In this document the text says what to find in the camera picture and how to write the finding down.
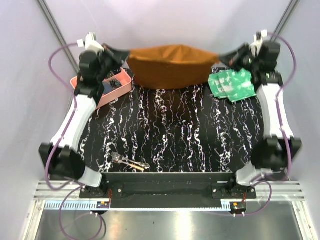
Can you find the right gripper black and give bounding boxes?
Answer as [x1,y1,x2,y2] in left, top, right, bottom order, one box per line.
[216,44,261,75]

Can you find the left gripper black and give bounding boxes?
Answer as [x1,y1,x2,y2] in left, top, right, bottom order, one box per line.
[96,44,131,83]

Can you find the orange cloth napkin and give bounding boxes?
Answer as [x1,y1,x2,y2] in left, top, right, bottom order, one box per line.
[127,44,220,90]

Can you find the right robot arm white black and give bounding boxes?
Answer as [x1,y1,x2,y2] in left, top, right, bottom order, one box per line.
[219,40,302,199]

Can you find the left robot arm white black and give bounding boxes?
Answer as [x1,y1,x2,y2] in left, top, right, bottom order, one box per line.
[39,44,130,198]

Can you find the grey blue rolled napkin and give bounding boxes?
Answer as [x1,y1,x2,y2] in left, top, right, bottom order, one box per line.
[103,81,114,95]

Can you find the pink compartment tray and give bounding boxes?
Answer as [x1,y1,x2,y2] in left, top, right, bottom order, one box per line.
[70,68,132,110]

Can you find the green white patterned napkins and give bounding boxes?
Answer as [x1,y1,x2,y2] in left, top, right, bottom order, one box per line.
[208,69,256,103]

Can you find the dark patterned roll front right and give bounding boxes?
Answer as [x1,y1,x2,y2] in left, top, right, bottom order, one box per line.
[109,78,122,90]

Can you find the black marble pattern mat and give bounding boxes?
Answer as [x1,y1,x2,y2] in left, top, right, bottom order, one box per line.
[78,83,264,173]

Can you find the silver fork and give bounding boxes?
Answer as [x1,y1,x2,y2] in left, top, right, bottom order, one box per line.
[110,152,150,170]

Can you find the wooden handled spoon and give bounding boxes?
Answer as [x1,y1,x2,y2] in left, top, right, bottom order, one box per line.
[128,163,145,172]

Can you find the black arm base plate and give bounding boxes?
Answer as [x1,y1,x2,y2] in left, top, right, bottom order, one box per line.
[79,172,257,200]

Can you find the aluminium frame rail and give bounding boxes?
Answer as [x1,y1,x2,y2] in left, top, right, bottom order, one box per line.
[33,181,305,212]

